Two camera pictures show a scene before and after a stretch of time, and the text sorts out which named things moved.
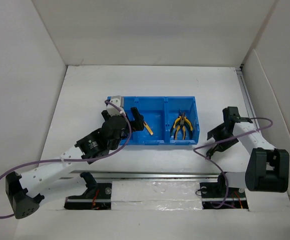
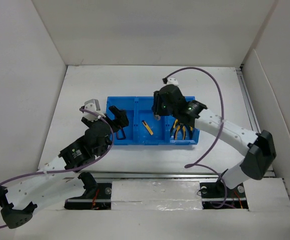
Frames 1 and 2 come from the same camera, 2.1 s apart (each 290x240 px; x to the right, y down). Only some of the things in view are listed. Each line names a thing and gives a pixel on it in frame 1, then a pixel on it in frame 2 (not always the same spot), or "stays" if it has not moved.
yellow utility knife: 148,128 stays
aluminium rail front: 146,175 stays
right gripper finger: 220,147 → 157,103
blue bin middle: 154,110 stays
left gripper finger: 136,116 → 120,116
